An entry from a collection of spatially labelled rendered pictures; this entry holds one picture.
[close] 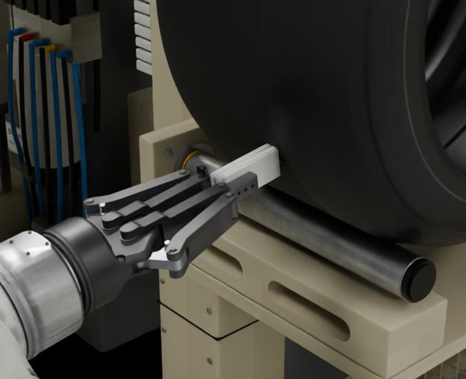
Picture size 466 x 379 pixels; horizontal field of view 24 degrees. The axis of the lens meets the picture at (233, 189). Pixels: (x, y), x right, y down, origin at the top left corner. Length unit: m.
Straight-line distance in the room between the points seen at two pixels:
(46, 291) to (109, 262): 0.06
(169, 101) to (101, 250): 0.55
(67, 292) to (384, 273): 0.36
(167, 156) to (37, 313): 0.45
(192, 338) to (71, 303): 0.69
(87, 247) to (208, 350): 0.66
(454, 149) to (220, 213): 0.46
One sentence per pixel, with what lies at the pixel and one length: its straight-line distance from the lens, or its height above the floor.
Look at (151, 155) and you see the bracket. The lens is 1.24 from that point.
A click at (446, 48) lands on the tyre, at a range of 1.39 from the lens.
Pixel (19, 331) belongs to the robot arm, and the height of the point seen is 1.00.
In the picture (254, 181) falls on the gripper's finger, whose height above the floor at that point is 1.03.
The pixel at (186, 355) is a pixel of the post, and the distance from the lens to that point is 1.55.
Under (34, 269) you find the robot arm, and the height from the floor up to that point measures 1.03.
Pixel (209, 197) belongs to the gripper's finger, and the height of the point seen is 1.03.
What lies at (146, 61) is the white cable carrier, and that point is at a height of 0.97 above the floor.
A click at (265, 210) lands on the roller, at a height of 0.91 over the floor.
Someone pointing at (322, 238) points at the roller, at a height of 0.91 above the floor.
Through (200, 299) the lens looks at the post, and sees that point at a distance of 1.47.
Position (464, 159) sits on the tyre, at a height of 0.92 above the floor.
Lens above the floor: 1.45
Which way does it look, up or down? 26 degrees down
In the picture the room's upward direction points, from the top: straight up
